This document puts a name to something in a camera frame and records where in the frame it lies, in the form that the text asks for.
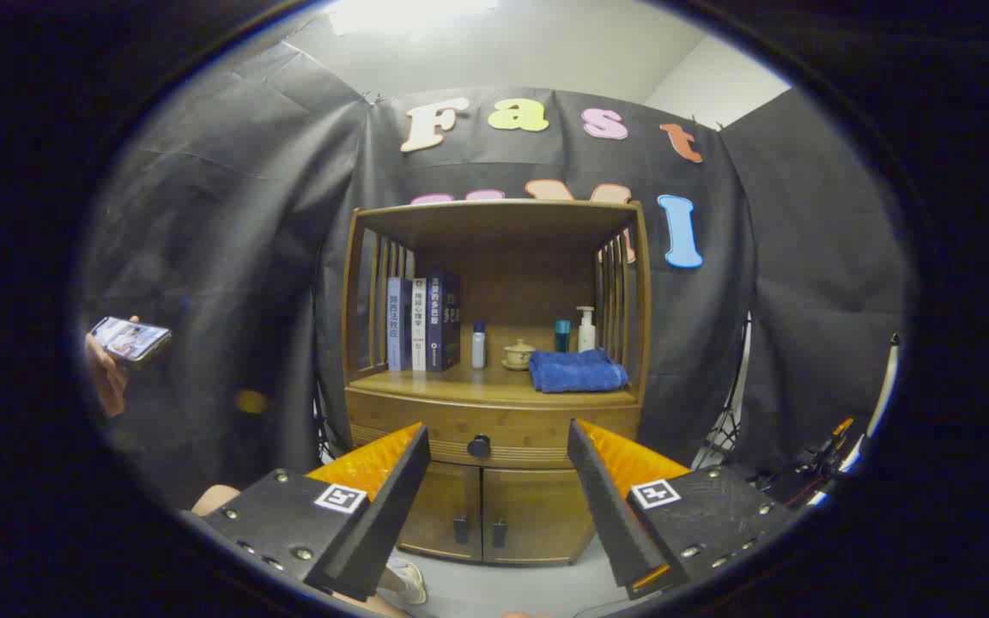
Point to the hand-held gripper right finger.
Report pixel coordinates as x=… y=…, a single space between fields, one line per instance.
x=700 y=515

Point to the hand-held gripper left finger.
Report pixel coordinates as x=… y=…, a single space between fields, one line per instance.
x=288 y=524

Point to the wooden drawer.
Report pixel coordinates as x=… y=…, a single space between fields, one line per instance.
x=537 y=433

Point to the black drawer knob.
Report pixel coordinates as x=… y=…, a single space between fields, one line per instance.
x=479 y=445

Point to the wooden cabinet door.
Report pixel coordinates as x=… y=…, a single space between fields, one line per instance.
x=443 y=511
x=537 y=515

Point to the wooden countertop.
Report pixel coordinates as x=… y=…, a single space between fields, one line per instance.
x=494 y=382

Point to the wooden cabinet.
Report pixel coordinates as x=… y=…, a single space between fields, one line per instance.
x=512 y=275

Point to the black device with orange part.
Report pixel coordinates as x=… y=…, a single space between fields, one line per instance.
x=812 y=463

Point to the white shoe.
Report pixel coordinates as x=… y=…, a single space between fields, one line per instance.
x=411 y=582

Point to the blue towel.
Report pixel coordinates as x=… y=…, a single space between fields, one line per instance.
x=576 y=372

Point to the white pump bottle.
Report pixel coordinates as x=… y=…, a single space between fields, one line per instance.
x=586 y=330

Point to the teal bottle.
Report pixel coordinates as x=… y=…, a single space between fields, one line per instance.
x=562 y=336

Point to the white book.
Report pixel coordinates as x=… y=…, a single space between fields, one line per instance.
x=418 y=322

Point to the smartphone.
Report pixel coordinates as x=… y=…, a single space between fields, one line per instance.
x=130 y=340

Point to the beige lidded tea cup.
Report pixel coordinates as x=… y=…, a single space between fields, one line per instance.
x=518 y=354

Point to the dark navy book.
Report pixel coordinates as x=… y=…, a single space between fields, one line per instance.
x=443 y=322

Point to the white bottle with blue cap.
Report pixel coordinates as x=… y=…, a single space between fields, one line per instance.
x=478 y=348

